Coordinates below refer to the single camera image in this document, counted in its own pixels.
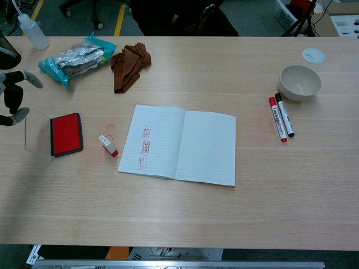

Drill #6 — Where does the red object in crate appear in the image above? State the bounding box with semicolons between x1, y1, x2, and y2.
290;0;312;15

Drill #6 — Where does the black mesh object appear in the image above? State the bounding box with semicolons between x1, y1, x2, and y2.
0;29;22;71

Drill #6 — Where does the black office chair base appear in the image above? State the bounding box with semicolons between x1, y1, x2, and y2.
59;0;105;31

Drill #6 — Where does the white foam insert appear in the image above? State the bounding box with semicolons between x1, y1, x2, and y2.
330;15;359;38

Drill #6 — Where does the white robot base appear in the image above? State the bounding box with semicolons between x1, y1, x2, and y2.
127;247;224;261

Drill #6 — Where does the orange object under table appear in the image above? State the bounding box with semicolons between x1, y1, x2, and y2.
105;246;132;261

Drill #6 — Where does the red ink pad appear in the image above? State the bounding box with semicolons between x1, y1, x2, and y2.
49;112;84;158

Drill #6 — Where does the large cardboard box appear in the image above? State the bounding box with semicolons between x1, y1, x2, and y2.
310;2;359;37

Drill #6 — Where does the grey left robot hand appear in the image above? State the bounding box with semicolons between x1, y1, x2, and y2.
0;69;44;127

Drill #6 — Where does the white plastic crate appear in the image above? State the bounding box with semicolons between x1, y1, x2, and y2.
274;0;300;28

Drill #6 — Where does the red whiteboard marker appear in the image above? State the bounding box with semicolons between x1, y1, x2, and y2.
268;96;288;143

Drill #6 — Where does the aluminium rail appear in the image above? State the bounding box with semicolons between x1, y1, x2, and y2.
32;260;326;269

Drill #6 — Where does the clear plastic cup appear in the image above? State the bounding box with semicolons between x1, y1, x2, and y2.
11;0;50;51

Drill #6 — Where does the small red stamp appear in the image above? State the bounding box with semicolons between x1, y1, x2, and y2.
98;134;119;158

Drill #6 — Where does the brown cloth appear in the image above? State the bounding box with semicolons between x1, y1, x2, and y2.
110;41;152;95

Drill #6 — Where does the open lined notebook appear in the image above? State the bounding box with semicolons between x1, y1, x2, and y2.
117;104;237;187

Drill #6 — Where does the person in black clothing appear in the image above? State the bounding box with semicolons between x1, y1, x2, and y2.
130;0;241;37

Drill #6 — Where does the black tripod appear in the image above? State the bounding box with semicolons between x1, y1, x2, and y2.
281;0;320;38

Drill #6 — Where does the teal and silver foil bag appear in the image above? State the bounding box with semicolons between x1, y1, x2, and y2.
38;31;117;89

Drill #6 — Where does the black whiteboard marker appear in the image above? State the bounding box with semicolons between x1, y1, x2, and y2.
274;92;296;138

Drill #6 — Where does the clear ink pad lid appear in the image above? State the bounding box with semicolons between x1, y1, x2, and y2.
24;108;56;159

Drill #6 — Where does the beige bowl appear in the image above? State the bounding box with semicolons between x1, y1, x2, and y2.
278;64;322;102

